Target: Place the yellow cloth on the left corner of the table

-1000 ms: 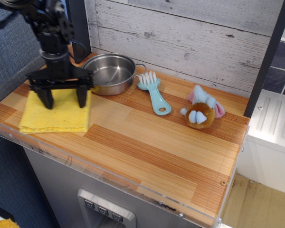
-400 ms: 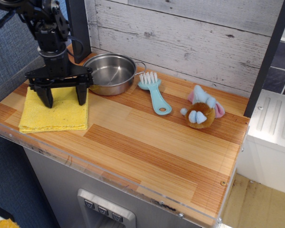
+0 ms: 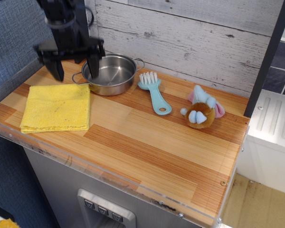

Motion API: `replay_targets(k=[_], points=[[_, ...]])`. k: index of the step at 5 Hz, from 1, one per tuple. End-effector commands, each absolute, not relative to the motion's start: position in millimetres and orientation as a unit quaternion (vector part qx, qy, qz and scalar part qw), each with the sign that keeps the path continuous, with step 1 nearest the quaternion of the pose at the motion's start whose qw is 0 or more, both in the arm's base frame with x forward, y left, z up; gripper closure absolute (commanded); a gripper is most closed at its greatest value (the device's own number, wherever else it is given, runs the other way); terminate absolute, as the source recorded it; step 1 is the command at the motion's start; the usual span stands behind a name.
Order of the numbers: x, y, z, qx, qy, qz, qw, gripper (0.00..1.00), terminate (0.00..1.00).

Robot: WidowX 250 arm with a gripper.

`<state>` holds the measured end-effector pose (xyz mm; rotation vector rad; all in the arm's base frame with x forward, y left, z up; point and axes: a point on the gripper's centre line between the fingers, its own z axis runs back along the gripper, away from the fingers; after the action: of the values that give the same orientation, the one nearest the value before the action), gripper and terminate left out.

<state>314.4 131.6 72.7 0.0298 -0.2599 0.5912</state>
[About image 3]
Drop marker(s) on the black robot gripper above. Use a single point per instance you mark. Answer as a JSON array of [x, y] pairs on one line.
[[60, 18]]

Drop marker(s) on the yellow cloth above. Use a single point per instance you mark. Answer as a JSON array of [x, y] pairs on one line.
[[56, 108]]

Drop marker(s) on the clear acrylic counter edge guard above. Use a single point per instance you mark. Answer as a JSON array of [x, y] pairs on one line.
[[60, 175]]

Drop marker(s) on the stainless steel pot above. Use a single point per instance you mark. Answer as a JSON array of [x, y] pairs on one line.
[[116, 74]]

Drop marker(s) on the light blue dish brush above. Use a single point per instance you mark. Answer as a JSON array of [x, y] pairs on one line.
[[150, 81]]

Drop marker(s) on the brown and blue plush toy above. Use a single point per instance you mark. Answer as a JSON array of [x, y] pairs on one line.
[[204, 109]]

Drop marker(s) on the grey dispenser panel with buttons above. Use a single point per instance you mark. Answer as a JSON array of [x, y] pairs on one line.
[[101, 213]]

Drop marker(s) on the yellow black object bottom left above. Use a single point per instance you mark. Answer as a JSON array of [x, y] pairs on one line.
[[8, 223]]

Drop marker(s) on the white ribbed drainboard unit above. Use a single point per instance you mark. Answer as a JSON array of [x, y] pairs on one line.
[[267, 124]]

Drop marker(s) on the black vertical post left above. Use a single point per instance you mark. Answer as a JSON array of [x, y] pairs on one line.
[[81, 19]]

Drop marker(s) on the black vertical post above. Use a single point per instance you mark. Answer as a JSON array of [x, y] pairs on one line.
[[268, 58], [81, 19]]

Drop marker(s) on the black vertical post right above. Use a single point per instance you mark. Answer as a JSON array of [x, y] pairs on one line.
[[268, 58]]

